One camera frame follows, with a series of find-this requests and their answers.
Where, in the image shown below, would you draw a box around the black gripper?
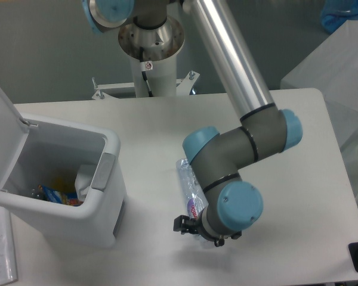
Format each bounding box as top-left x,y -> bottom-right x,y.
173,215 -> 242,247

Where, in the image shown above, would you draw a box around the clear plastic water bottle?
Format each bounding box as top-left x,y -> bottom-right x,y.
173,158 -> 208,234

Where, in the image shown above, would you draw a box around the white plastic wrapper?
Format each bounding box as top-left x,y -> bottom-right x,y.
75,164 -> 96,201

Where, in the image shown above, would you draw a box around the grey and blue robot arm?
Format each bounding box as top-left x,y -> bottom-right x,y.
82,1 -> 303,247

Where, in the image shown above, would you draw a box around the white trash can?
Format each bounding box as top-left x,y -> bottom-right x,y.
0,114 -> 126,248

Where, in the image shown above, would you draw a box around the white trash can lid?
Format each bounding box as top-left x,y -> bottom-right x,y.
0,87 -> 39,192

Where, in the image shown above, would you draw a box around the blue snack packet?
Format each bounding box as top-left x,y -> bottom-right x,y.
38,185 -> 83,207

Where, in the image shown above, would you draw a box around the clear plastic covered tray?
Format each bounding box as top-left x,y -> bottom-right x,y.
0,207 -> 18,285

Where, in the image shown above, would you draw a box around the blue plastic bag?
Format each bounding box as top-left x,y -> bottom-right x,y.
320,1 -> 358,34

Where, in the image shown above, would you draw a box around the white base bracket frame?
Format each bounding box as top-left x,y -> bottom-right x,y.
91,70 -> 200,100

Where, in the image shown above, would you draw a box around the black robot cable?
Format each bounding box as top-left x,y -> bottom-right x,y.
138,46 -> 155,98

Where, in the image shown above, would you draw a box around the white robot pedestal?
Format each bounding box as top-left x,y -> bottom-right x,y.
129,55 -> 177,97

